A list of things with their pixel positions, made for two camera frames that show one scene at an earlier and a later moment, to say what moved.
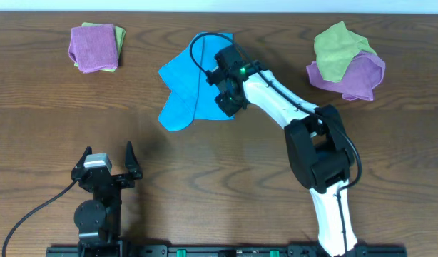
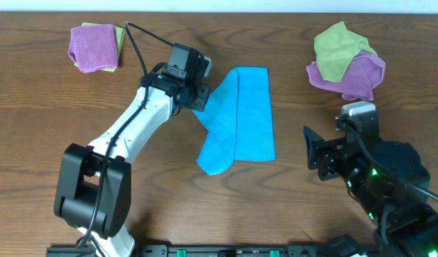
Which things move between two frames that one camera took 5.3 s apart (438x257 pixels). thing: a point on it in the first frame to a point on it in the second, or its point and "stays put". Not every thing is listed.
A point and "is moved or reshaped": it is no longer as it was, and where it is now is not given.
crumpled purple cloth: (363, 74) stays put
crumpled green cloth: (336, 48) stays put
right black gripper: (228, 109) to (327, 153)
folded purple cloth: (93, 47) stays put
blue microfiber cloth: (192, 96) is moved or reshaped
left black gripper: (128, 181) to (201, 102)
